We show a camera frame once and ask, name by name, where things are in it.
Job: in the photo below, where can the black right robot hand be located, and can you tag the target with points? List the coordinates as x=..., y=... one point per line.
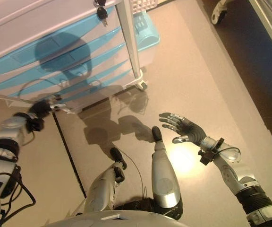
x=192, y=132

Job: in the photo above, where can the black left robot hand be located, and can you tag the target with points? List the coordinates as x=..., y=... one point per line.
x=41, y=107

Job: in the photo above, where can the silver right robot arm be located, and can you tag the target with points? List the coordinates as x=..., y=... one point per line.
x=244, y=184

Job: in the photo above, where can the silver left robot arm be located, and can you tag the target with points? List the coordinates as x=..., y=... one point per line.
x=6, y=142

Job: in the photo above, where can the silver right robot leg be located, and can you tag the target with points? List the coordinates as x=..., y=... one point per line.
x=164, y=179

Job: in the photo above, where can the silver robot leg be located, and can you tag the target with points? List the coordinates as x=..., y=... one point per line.
x=164, y=179
x=100, y=189

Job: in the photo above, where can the grey cart caster wheel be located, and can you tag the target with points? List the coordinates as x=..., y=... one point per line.
x=142, y=85

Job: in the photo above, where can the white medical cart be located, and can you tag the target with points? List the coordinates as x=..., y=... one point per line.
x=32, y=23

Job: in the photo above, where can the silver left robot leg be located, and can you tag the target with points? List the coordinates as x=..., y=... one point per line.
x=100, y=189

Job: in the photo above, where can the blue lidded waste bin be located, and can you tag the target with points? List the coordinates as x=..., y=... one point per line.
x=147, y=37

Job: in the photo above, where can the black cart keys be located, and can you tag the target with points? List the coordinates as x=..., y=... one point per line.
x=101, y=11

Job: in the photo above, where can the grey robot torso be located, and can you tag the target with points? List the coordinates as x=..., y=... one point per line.
x=114, y=220

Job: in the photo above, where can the white bed caster wheel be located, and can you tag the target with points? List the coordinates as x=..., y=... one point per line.
x=219, y=14

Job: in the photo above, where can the white hospital bed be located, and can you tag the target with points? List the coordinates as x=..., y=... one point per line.
x=268, y=23

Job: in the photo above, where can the white lattice basket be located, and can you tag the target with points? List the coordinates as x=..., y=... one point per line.
x=143, y=4

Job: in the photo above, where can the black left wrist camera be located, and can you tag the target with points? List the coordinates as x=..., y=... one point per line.
x=34, y=123

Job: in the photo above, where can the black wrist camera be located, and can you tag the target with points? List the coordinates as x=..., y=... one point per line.
x=209, y=156
x=34, y=123

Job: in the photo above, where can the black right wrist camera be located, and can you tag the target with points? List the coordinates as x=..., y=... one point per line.
x=209, y=156

